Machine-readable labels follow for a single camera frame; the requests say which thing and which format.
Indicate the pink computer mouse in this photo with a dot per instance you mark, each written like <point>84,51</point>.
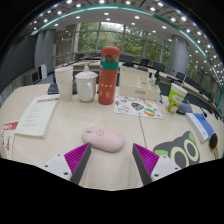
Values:
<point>103,138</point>

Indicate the stack of white paper cups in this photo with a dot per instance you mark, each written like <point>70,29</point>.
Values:
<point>64,83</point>

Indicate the group of dark office chairs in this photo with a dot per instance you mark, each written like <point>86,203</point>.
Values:
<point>159,66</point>

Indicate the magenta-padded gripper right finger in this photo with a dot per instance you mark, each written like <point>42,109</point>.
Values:
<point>158,165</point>

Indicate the red and white brochure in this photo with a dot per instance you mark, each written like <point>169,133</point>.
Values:
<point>8,136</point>

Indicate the white lidded mug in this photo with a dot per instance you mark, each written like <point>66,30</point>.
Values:
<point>86,88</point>

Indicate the colourful sticker sheet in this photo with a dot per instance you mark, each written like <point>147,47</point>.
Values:
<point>138,108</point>

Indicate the group of ceiling lights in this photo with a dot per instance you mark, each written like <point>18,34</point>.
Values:
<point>106,14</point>

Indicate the cat-shaped grey green mouse pad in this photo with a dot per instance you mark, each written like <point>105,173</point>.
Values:
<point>176,150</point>

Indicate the white leaflet red header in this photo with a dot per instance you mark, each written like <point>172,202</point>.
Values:
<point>36,115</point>

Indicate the blue and white book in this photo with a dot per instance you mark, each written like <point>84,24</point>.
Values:
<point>200,125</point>

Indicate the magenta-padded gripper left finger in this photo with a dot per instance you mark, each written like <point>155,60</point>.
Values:
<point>65,165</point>

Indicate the green printed paper cup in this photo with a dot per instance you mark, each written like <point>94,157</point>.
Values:
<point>175,100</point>

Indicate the curved wooden conference desk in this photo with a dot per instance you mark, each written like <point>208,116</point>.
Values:
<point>85,64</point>

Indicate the white cardboard box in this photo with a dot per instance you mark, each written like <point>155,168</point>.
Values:
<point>133,85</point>

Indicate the red drink bottle green band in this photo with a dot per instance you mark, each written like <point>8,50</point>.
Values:
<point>108,83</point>

